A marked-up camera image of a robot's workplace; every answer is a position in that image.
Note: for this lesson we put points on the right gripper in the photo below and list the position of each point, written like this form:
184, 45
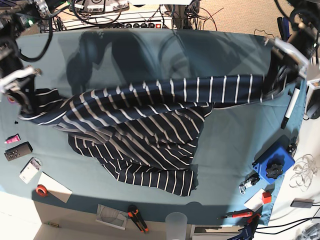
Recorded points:
22, 82

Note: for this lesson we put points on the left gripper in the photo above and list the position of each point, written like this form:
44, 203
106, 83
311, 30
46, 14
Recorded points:
279, 74

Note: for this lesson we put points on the navy white striped t-shirt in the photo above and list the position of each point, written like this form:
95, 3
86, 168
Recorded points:
147, 134

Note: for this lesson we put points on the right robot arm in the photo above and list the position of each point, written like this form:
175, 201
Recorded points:
14, 21

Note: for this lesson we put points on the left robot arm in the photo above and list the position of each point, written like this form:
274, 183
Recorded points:
305, 23

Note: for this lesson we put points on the purple tape roll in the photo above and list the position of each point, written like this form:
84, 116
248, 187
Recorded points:
11, 100

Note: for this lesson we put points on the black white marker pen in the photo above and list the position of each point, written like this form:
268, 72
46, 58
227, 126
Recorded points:
290, 107

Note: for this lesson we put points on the pink tube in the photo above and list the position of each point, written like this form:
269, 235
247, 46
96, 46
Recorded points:
12, 139

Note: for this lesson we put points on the black remote control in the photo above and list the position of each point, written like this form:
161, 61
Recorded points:
18, 151

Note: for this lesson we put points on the black computer mouse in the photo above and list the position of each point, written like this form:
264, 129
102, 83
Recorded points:
313, 107

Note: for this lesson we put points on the red tape roll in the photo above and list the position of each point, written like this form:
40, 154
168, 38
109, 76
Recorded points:
41, 190

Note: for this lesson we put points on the white paper sheet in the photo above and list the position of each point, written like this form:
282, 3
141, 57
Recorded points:
55, 188

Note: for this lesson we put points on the blue box with black knob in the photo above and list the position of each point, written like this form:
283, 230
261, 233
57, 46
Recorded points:
275, 161

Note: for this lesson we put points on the black foot pedal unit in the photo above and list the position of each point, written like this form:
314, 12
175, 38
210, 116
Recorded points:
100, 6

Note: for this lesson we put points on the metal carabiner clip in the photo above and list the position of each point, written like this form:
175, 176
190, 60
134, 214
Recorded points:
250, 182

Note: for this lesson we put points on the small red cube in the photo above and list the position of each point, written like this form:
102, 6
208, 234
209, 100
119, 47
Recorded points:
266, 197

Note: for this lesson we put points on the white power strip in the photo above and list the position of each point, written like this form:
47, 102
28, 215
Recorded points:
146, 19

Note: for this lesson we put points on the grey small box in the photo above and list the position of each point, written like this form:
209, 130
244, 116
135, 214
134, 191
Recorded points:
302, 203

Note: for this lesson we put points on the white card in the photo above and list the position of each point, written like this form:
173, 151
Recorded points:
256, 201

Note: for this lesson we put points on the clear plastic bag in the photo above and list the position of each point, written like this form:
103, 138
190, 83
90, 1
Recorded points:
111, 217

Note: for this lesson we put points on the red orange screwdriver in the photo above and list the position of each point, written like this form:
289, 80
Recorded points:
243, 214

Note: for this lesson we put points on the translucent plastic cup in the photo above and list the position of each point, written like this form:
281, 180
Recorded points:
176, 226

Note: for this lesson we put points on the blue black scissors handle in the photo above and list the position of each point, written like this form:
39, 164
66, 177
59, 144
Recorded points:
248, 231

